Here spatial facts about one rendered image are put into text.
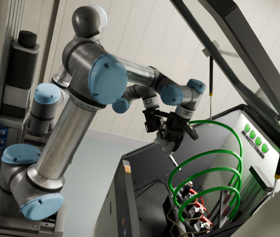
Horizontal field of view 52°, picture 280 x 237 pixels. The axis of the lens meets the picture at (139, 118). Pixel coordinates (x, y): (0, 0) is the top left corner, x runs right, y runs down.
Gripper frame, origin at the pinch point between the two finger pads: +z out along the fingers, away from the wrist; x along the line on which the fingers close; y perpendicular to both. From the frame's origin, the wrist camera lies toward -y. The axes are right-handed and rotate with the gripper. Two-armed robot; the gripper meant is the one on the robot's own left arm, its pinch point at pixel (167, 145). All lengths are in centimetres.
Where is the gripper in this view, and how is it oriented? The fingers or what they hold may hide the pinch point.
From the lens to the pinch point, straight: 139.7
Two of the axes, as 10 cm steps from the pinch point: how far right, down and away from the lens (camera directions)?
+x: -3.5, 0.8, -9.3
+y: -8.9, 2.6, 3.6
